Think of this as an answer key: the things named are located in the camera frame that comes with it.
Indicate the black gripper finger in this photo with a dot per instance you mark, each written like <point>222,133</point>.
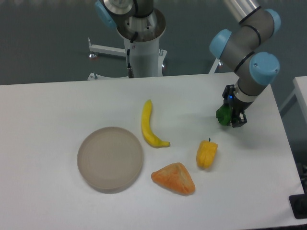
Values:
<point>238,120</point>
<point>229,94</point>

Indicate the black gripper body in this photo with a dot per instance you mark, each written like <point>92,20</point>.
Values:
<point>241,103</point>

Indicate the green toy pepper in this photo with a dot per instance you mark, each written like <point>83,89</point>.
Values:
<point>224,115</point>

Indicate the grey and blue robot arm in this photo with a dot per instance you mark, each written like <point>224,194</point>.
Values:
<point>255,71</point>

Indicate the yellow toy pepper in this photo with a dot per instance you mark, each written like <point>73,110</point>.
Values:
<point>206,153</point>

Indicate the white side table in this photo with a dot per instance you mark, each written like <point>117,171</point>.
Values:
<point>298,94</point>

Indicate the orange triangular bread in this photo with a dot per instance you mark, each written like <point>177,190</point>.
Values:
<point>176,178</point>

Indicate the yellow toy banana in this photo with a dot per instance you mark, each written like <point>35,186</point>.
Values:
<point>149,136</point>

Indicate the black clamp at table edge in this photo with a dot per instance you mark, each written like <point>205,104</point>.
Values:
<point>299,202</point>

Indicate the beige round plate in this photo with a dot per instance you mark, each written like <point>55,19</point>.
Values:
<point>110,159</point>

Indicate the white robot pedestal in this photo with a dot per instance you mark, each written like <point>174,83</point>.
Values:
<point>141,36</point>

